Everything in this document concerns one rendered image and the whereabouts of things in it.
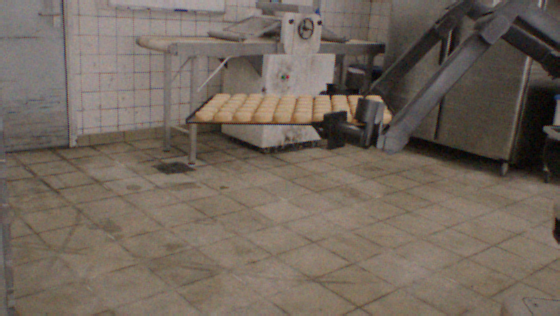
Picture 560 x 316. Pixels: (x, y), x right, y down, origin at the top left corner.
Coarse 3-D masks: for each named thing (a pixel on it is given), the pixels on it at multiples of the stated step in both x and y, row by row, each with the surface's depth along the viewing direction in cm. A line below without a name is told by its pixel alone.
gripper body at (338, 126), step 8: (328, 112) 144; (336, 112) 144; (344, 112) 146; (328, 120) 143; (336, 120) 145; (344, 120) 147; (328, 128) 144; (336, 128) 143; (344, 128) 141; (328, 136) 144; (336, 136) 143; (344, 136) 141; (328, 144) 145; (336, 144) 147; (344, 144) 149
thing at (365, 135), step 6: (354, 126) 140; (360, 126) 139; (366, 126) 137; (372, 126) 137; (348, 132) 140; (354, 132) 138; (360, 132) 137; (366, 132) 137; (372, 132) 138; (348, 138) 140; (354, 138) 138; (360, 138) 137; (366, 138) 138; (372, 138) 139; (354, 144) 139; (360, 144) 137; (366, 144) 138
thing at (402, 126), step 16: (496, 16) 132; (480, 32) 134; (496, 32) 133; (464, 48) 136; (480, 48) 136; (448, 64) 136; (464, 64) 136; (432, 80) 137; (448, 80) 137; (416, 96) 138; (432, 96) 137; (400, 112) 140; (416, 112) 138; (384, 128) 142; (400, 128) 137; (416, 128) 138; (400, 144) 138
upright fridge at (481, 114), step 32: (416, 0) 491; (448, 0) 467; (480, 0) 446; (544, 0) 415; (416, 32) 495; (448, 32) 471; (384, 64) 526; (416, 64) 499; (480, 64) 453; (512, 64) 433; (448, 96) 479; (480, 96) 457; (512, 96) 437; (544, 96) 458; (448, 128) 483; (480, 128) 460; (512, 128) 440; (512, 160) 451
